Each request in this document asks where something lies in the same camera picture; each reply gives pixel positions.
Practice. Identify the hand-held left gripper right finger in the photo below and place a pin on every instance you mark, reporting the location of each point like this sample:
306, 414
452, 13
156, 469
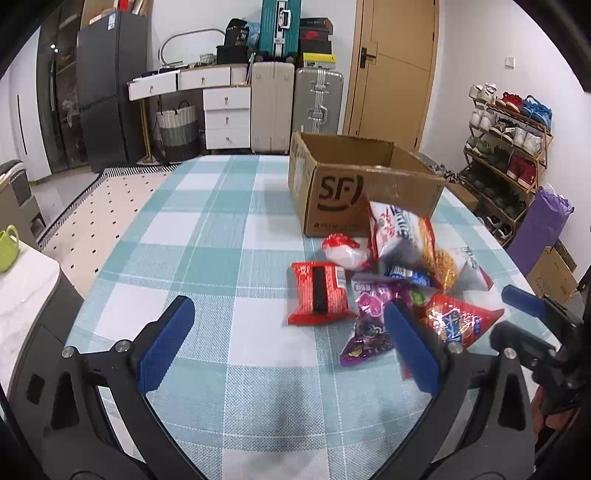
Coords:
411, 346

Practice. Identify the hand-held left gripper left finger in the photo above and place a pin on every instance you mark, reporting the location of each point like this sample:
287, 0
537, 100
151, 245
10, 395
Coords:
166, 341

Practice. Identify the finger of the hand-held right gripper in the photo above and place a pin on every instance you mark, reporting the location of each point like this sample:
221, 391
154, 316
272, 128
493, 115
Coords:
521, 297
512, 339

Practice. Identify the purple candy bag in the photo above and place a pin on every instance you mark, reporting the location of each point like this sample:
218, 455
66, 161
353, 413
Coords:
369, 318

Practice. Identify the shiny red foil snack bag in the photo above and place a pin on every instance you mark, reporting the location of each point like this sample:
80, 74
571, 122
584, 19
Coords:
457, 321

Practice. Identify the small blue snack packet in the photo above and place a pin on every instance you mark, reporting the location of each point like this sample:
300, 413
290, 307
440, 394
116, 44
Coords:
408, 275

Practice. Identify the orange noodle snack bag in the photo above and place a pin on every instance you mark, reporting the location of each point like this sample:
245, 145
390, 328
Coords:
445, 270

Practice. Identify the red packet with black stripe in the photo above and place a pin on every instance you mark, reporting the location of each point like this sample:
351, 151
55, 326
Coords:
318, 293

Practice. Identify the red and white round-print packet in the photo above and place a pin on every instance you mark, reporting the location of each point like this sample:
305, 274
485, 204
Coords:
344, 251

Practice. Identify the large red and white snack bag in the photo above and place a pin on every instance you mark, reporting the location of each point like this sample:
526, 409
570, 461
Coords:
397, 230

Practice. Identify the brown cardboard box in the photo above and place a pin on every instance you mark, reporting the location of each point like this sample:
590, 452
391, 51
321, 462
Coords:
341, 194

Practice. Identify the cardboard box with black tape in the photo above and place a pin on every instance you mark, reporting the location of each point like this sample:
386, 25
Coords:
551, 277

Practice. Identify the purple paper bag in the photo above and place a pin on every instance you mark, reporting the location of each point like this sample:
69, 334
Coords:
542, 221

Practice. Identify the teal checked tablecloth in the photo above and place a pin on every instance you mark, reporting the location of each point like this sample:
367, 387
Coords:
221, 258

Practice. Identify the small brown carton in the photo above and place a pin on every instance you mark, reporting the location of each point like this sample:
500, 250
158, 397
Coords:
461, 196

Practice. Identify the beige dotted floor mat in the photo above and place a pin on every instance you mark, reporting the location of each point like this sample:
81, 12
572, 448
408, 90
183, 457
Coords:
101, 212

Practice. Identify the white marble counter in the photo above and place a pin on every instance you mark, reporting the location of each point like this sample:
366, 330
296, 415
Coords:
27, 300

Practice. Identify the wooden shoe rack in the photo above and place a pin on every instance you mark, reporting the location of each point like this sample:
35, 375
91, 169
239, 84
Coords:
547, 143

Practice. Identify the group of assorted shoes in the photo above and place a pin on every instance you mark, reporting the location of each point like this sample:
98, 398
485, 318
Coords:
517, 138

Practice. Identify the green mug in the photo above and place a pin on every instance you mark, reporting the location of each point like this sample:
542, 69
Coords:
7, 251

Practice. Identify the grey striped laundry basket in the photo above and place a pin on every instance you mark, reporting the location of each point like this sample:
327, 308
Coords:
178, 134

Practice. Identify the grey appliance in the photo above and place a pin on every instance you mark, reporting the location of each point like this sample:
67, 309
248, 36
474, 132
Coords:
18, 194

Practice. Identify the white desk with drawers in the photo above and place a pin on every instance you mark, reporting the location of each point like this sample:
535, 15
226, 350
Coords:
221, 106

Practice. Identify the black refrigerator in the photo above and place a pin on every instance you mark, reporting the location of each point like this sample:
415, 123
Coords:
111, 92

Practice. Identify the dark glass display cabinet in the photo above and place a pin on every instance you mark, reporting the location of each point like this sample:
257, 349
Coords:
62, 106

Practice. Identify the beige suitcase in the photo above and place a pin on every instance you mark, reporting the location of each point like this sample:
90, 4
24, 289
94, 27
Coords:
272, 106

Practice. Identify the wooden door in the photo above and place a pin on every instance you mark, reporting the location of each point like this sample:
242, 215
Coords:
392, 74

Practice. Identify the silver suitcase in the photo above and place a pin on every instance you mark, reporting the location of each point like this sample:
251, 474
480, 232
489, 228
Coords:
318, 101

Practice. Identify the black storage box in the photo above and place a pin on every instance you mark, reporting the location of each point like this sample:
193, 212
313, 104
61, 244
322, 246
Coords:
232, 54

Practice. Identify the oval table mirror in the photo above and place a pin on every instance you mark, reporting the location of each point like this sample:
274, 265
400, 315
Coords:
171, 44

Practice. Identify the yellow and black box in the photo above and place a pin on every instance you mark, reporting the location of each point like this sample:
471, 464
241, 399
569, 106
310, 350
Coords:
317, 60

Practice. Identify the black bag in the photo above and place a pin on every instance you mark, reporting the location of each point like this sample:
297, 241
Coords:
236, 32

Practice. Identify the blue plastic bag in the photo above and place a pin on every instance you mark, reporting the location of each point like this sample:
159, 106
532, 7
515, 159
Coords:
253, 34

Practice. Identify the stack of black shoe boxes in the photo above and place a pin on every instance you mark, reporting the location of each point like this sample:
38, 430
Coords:
315, 37

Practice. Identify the teal suitcase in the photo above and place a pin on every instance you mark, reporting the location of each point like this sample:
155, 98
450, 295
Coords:
279, 27

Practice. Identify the cardboard boxes atop refrigerator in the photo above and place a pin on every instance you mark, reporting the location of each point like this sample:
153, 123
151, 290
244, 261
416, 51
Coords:
115, 9

